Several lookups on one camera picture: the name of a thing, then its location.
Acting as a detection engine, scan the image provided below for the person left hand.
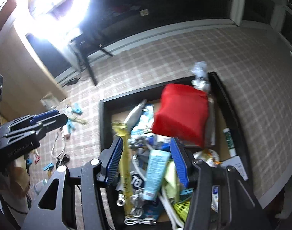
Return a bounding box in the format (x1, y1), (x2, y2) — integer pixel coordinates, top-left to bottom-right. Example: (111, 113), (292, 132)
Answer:
(0, 158), (30, 198)

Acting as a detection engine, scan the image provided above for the light blue cream tube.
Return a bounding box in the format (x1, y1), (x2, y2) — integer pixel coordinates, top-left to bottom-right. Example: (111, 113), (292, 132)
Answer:
(143, 149), (170, 201)

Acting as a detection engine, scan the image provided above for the yellow long sachet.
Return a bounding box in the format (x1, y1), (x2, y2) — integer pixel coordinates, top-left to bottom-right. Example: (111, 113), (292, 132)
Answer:
(112, 122), (133, 216)

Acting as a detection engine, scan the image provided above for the white foil pouch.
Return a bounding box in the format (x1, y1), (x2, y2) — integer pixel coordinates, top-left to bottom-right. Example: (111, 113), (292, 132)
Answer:
(40, 93), (60, 111)

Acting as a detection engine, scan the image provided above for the yellow green mesh item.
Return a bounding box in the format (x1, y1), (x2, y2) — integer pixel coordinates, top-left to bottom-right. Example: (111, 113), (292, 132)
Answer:
(173, 201), (191, 222)

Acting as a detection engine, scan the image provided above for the red pouch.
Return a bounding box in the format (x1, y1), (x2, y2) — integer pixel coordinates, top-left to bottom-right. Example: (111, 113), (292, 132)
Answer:
(152, 84), (209, 148)

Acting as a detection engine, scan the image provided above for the green white tube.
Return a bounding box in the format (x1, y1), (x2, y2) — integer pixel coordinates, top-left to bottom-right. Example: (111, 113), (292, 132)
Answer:
(223, 128), (236, 157)

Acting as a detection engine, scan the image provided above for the light blue clothespin centre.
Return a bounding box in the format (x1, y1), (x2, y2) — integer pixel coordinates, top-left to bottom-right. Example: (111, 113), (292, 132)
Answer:
(66, 119), (75, 134)

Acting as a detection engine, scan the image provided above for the black storage box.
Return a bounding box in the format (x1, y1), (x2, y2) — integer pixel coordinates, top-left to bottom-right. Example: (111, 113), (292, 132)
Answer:
(99, 71), (253, 230)

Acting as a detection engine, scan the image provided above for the blue wipes packet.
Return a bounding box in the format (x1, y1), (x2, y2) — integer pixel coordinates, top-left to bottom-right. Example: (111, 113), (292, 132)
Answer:
(136, 104), (154, 134)

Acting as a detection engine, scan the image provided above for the white blue tube bottle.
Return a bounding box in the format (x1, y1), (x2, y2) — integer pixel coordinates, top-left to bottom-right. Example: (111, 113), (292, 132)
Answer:
(34, 179), (48, 195)

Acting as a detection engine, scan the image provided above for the teal clothespin far right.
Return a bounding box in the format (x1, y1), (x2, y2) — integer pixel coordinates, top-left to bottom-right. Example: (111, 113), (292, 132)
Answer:
(71, 103), (83, 115)

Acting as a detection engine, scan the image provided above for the black power strip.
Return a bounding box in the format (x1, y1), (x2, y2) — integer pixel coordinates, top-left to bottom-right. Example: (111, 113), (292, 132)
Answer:
(62, 77), (80, 87)

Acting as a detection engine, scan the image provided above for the silver foil wrapper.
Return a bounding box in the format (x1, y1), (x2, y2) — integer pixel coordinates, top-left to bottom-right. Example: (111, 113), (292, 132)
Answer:
(191, 61), (210, 94)

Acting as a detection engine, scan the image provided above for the black chair leg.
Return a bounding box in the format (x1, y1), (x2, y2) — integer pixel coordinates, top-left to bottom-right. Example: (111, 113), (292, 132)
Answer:
(70, 32), (113, 86)

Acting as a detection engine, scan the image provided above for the white USB cable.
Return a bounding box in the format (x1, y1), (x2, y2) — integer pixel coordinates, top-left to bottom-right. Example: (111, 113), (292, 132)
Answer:
(51, 131), (67, 159)

